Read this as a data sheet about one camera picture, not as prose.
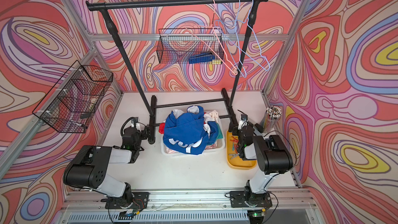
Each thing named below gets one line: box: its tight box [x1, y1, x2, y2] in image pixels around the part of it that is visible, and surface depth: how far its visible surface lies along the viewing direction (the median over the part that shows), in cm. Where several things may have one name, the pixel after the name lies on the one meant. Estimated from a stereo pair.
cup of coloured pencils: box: [262, 105, 283, 134], surface depth 88 cm
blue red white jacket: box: [158, 105, 219, 156], surface depth 80 cm
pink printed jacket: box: [208, 109, 219, 124], surface depth 94 cm
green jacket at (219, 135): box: [215, 122, 224, 140], surface depth 85 cm
